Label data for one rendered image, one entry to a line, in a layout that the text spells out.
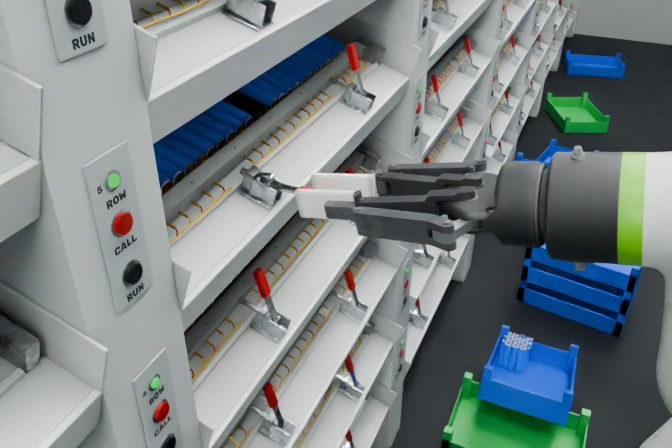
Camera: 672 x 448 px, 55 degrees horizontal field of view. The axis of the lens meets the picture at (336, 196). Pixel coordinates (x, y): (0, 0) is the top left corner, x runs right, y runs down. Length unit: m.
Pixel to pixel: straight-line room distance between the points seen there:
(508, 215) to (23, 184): 0.36
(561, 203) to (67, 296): 0.37
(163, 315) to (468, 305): 1.54
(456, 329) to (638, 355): 0.49
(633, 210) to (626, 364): 1.45
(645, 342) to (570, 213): 1.53
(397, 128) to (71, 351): 0.71
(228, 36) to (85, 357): 0.28
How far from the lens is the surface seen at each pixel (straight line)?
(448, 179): 0.60
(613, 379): 1.91
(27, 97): 0.39
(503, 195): 0.55
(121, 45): 0.44
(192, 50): 0.54
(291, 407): 0.97
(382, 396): 1.46
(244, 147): 0.71
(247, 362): 0.77
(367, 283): 1.17
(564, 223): 0.54
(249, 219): 0.66
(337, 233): 0.96
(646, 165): 0.55
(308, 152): 0.78
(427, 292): 1.75
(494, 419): 1.72
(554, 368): 1.87
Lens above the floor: 1.29
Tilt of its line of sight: 31 degrees down
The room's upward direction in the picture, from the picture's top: straight up
